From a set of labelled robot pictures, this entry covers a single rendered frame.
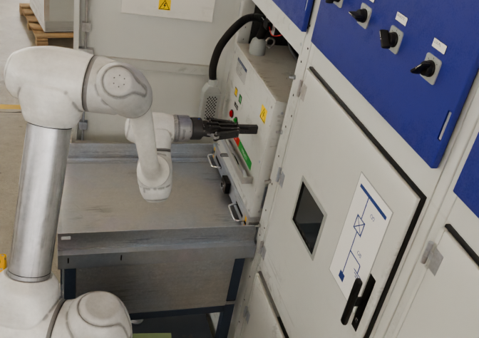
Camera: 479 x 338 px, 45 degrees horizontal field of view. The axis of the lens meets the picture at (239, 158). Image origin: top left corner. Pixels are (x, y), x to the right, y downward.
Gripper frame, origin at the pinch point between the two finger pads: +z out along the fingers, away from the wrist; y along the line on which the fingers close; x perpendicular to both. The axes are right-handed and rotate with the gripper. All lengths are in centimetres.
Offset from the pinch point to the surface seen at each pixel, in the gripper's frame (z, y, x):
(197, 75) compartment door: -7, -51, -4
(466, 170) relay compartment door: 3, 96, 47
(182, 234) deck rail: -21.6, 13.7, -34.0
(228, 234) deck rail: -4.7, 13.7, -35.3
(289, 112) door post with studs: 5.6, 17.3, 16.0
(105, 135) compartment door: -42, -55, -35
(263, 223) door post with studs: 5.6, 17.8, -27.4
